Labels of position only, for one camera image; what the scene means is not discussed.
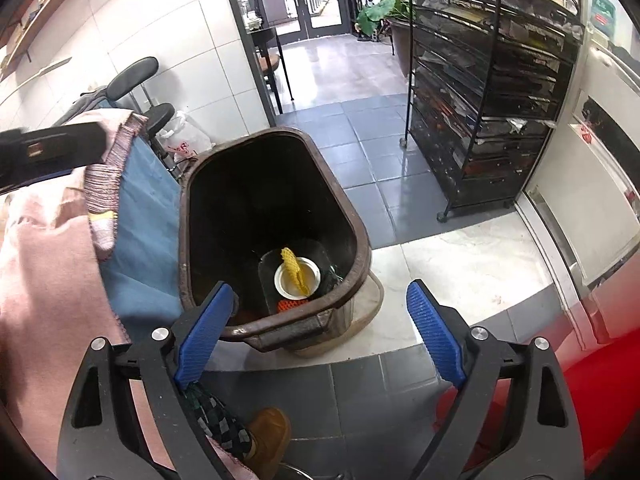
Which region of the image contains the yellow foam fruit net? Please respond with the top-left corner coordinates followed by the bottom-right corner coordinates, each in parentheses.
top-left (281, 247), bottom-right (313, 297)

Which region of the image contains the black side table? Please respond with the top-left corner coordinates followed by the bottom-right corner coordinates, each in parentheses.
top-left (247, 25), bottom-right (296, 116)

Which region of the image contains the striped knit cloth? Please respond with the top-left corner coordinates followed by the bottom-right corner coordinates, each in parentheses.
top-left (82, 112), bottom-right (150, 261)

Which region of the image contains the white display counter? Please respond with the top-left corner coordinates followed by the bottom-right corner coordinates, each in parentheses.
top-left (515, 35), bottom-right (640, 351)

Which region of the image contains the green wall sign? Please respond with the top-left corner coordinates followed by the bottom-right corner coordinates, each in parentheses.
top-left (590, 0), bottom-right (618, 38)

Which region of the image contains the black metal drawer rack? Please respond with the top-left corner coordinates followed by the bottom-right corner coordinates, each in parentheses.
top-left (400, 0), bottom-right (586, 223)

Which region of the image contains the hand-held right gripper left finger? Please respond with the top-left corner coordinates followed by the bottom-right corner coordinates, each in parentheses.
top-left (57, 281), bottom-right (241, 480)

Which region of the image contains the wooden wall shelf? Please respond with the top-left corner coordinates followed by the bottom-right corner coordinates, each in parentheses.
top-left (0, 0), bottom-right (108, 83)

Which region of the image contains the black padded stool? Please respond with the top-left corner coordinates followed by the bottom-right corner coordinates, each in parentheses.
top-left (107, 56), bottom-right (178, 166)

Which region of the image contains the white paper bowl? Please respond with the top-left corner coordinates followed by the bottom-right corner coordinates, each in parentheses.
top-left (274, 256), bottom-right (321, 299)

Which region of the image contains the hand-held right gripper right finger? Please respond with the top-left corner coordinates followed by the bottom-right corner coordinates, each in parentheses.
top-left (400, 280), bottom-right (586, 480)

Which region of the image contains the red glossy surface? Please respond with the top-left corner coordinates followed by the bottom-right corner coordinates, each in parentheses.
top-left (435, 300), bottom-right (640, 480)

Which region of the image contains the person's plaid pants leg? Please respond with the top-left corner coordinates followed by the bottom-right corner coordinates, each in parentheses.
top-left (182, 382), bottom-right (251, 463)

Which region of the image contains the person's brown shoe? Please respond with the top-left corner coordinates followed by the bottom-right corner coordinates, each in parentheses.
top-left (245, 407), bottom-right (292, 480)

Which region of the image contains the dark brown planter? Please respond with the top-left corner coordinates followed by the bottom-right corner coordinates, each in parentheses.
top-left (390, 17), bottom-right (413, 78)

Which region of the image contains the green potted plant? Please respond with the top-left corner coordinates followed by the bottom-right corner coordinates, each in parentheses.
top-left (356, 0), bottom-right (413, 38)

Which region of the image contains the white plastic bag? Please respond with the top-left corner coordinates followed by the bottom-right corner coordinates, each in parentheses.
top-left (157, 110), bottom-right (216, 161)

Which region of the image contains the plain pink cloth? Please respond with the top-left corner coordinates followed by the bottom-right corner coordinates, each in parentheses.
top-left (0, 167), bottom-right (241, 480)

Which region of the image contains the brown plastic trash bin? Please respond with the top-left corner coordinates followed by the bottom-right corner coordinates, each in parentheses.
top-left (179, 127), bottom-right (385, 358)

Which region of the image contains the blue bed skirt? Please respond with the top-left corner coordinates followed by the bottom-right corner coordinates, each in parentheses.
top-left (97, 97), bottom-right (183, 331)

